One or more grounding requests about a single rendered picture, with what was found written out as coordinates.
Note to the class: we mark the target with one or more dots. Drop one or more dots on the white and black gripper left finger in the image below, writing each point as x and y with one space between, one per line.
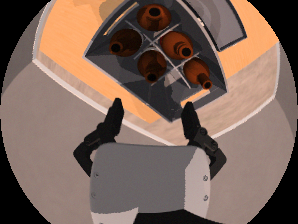
105 133

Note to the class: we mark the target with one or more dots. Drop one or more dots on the dark grey crate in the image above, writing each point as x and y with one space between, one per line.
163 97

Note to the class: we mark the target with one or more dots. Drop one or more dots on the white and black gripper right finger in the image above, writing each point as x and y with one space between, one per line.
193 130

